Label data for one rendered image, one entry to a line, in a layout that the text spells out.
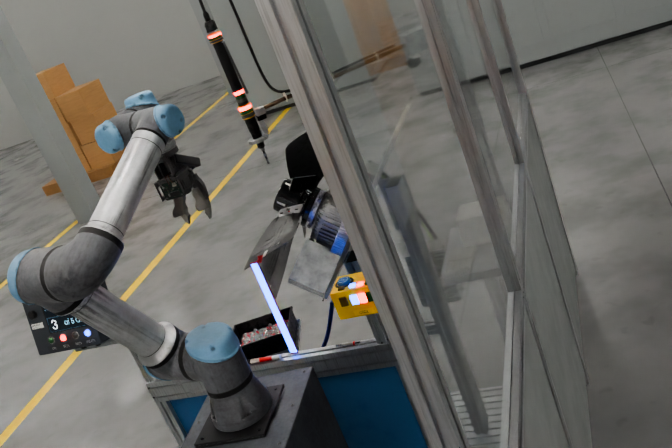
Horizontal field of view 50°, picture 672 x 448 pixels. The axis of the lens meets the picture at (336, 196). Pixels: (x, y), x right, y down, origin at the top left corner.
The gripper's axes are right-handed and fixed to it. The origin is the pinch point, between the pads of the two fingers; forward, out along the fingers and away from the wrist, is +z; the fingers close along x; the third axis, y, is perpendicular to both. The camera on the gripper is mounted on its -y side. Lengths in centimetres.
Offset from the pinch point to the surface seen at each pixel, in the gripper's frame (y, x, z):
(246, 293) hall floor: -230, -140, 143
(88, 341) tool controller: -7, -62, 34
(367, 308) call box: -9, 31, 42
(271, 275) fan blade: -51, -16, 46
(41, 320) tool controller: -9, -77, 25
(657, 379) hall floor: -88, 100, 143
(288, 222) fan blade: -41.5, 2.8, 24.5
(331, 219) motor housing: -50, 14, 30
